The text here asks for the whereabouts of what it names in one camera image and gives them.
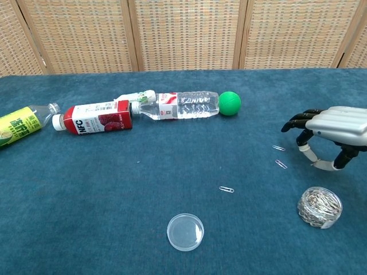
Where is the container of paper clips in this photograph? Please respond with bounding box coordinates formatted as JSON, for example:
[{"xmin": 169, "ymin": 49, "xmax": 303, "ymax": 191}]
[{"xmin": 296, "ymin": 186, "xmax": 343, "ymax": 230}]

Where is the green ball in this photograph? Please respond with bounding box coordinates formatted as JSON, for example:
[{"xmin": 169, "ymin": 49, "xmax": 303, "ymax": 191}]
[{"xmin": 218, "ymin": 91, "xmax": 242, "ymax": 116}]

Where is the clear water bottle red label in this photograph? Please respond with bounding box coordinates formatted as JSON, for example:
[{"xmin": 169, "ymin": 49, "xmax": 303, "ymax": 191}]
[{"xmin": 130, "ymin": 91, "xmax": 221, "ymax": 121}]

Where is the blue table cloth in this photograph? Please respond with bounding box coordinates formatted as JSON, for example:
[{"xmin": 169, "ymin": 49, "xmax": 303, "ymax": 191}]
[{"xmin": 0, "ymin": 68, "xmax": 367, "ymax": 275}]

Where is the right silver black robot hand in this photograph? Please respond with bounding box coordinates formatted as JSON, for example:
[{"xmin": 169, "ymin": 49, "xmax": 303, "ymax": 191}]
[{"xmin": 280, "ymin": 105, "xmax": 367, "ymax": 172}]

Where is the green label plastic bottle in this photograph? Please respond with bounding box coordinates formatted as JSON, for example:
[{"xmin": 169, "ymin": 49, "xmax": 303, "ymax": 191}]
[{"xmin": 0, "ymin": 102, "xmax": 61, "ymax": 150}]

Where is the clear round plastic lid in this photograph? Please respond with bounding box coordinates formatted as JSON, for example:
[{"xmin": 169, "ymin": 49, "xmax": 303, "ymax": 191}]
[{"xmin": 166, "ymin": 213, "xmax": 205, "ymax": 252}]

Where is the red juice bottle white cap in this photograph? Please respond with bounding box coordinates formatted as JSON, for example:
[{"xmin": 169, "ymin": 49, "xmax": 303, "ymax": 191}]
[{"xmin": 52, "ymin": 100, "xmax": 134, "ymax": 136}]

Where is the woven folding screen panel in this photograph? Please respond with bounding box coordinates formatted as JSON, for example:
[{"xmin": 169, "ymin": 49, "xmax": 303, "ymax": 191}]
[
  {"xmin": 339, "ymin": 0, "xmax": 367, "ymax": 69},
  {"xmin": 127, "ymin": 0, "xmax": 249, "ymax": 72},
  {"xmin": 0, "ymin": 0, "xmax": 48, "ymax": 77},
  {"xmin": 239, "ymin": 0, "xmax": 362, "ymax": 70},
  {"xmin": 17, "ymin": 0, "xmax": 144, "ymax": 75}
]

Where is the small white yogurt bottle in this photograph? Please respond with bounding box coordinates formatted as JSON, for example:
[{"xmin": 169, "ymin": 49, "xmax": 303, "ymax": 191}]
[{"xmin": 114, "ymin": 89, "xmax": 157, "ymax": 104}]

